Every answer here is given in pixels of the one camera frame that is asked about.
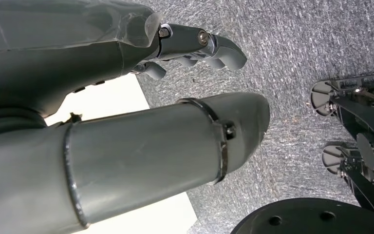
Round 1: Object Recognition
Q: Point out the black round plate with holes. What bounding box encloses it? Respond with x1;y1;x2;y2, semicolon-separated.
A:
230;197;374;234

